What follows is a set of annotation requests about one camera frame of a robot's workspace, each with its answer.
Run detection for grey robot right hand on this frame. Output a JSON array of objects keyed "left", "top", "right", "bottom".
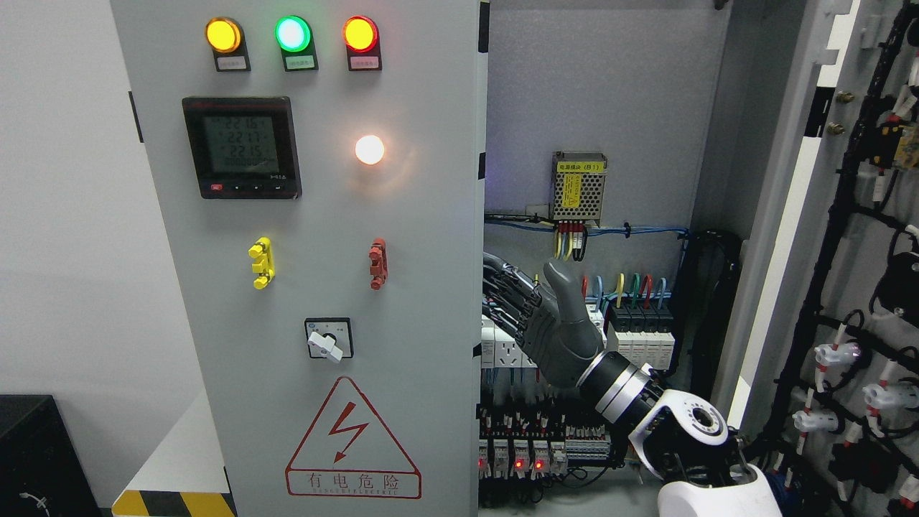
[{"left": 482, "top": 253, "right": 603, "bottom": 390}]

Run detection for grey cabinet door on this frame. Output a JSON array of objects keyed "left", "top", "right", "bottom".
[
  {"left": 694, "top": 1, "right": 917, "bottom": 516},
  {"left": 111, "top": 1, "right": 489, "bottom": 516}
]

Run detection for red indicator lamp left door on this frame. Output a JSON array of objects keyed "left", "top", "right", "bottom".
[{"left": 342, "top": 14, "right": 382, "bottom": 72}]

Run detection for green indicator lamp left door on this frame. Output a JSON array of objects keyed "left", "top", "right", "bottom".
[{"left": 274, "top": 14, "right": 318, "bottom": 72}]

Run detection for yellow indicator lamp left door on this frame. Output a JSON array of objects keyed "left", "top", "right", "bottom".
[{"left": 205, "top": 17, "right": 251, "bottom": 72}]

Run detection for white socket breaker row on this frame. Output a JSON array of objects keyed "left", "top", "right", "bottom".
[{"left": 480, "top": 298, "right": 607, "bottom": 368}]

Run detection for black surge protector block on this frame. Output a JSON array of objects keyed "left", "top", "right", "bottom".
[{"left": 606, "top": 304, "right": 676, "bottom": 372}]

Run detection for lower relay terminal row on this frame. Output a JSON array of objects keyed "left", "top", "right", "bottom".
[{"left": 475, "top": 400, "right": 621, "bottom": 481}]

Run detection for metal mesh power supply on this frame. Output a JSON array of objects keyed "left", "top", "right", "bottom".
[{"left": 549, "top": 151, "right": 608, "bottom": 225}]

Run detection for red terminal socket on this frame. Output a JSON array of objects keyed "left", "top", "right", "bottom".
[{"left": 368, "top": 238, "right": 388, "bottom": 291}]

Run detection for red electric hazard sticker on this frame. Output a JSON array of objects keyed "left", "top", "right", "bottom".
[{"left": 285, "top": 376, "right": 422, "bottom": 500}]

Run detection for white indicator lamp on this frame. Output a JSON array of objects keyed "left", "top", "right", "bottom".
[{"left": 354, "top": 134, "right": 386, "bottom": 166}]

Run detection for yellow terminal socket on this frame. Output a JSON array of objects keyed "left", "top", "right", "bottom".
[{"left": 248, "top": 236, "right": 276, "bottom": 290}]

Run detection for black digital power meter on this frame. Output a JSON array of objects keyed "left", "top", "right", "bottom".
[{"left": 182, "top": 97, "right": 302, "bottom": 200}]

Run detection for black box lower left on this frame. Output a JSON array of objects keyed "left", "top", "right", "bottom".
[{"left": 1, "top": 395, "right": 101, "bottom": 516}]

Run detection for black corrugated cable conduit right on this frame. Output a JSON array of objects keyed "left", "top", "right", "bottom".
[{"left": 675, "top": 230, "right": 744, "bottom": 381}]

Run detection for white rotary selector switch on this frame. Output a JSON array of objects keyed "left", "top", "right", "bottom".
[{"left": 303, "top": 317, "right": 354, "bottom": 363}]

